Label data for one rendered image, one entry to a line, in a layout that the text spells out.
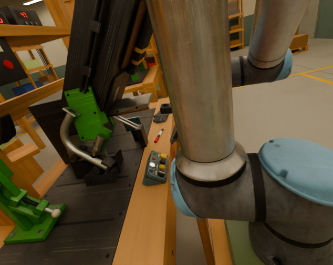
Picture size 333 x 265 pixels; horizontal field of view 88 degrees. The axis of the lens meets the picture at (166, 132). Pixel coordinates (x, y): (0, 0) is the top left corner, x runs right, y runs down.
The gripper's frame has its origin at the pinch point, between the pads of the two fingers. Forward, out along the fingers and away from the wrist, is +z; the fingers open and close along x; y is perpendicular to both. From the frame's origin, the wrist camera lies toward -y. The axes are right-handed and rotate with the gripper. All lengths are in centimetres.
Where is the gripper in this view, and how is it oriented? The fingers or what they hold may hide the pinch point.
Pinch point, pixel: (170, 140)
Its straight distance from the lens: 70.6
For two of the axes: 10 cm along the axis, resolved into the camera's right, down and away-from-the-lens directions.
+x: 0.5, -5.1, 8.6
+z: -3.7, 7.9, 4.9
